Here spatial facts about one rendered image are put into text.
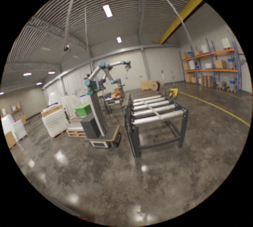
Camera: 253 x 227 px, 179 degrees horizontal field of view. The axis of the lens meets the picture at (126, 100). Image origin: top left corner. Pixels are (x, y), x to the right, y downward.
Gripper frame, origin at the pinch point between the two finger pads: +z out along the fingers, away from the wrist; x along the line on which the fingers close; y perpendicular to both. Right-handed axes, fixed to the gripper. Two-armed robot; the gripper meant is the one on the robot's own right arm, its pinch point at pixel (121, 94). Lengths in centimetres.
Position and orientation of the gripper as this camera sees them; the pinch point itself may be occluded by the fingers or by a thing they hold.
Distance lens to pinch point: 151.7
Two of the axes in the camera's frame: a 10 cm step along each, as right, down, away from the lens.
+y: -9.8, 1.8, 1.2
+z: 2.1, 9.5, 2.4
